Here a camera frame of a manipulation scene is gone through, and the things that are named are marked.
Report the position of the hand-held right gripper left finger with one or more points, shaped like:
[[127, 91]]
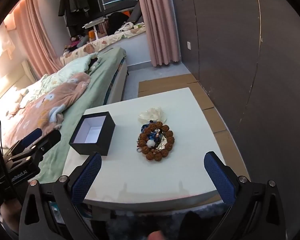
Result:
[[87, 177]]

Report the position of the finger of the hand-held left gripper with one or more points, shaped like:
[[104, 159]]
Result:
[[31, 135], [50, 137]]

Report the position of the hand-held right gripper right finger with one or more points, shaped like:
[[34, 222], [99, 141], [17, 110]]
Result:
[[220, 177]]

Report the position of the black gift box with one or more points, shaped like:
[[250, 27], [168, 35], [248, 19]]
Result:
[[101, 142]]

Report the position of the gold butterfly brooch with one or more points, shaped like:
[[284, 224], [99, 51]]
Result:
[[165, 144]]

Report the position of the person's left forearm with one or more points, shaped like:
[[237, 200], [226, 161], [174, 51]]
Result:
[[10, 213]]

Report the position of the pink floral blanket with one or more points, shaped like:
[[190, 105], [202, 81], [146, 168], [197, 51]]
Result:
[[45, 107]]

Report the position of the flattened cardboard sheet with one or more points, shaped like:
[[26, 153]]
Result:
[[165, 85], [215, 120]]

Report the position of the white pompom charm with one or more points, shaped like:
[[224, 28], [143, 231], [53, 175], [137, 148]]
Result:
[[150, 144]]

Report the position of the light green quilt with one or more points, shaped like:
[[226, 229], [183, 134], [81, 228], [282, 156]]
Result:
[[70, 67]]

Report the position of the bed with green sheet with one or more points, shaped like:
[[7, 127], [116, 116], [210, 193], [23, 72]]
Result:
[[100, 80]]

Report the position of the white fabric flower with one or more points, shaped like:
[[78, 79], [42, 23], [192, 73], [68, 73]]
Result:
[[150, 115]]

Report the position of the pile of plush toys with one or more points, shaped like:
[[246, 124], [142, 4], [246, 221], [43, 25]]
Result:
[[75, 42]]

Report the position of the pink curtain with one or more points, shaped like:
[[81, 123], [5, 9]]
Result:
[[43, 37], [157, 25]]

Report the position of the printed window seat sheet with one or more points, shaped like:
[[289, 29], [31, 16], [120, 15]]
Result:
[[102, 41]]

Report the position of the orange box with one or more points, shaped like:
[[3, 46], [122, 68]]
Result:
[[91, 33]]

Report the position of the white folding table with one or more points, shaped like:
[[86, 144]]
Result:
[[95, 22]]

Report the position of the black bag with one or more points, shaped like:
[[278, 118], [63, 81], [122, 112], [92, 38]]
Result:
[[117, 21]]

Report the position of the hanging dark clothes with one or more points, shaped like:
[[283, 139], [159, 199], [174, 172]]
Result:
[[75, 2]]

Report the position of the grey bed frame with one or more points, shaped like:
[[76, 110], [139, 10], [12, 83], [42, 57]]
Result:
[[118, 82]]

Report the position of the white wall socket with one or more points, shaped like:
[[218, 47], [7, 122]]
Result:
[[189, 45]]

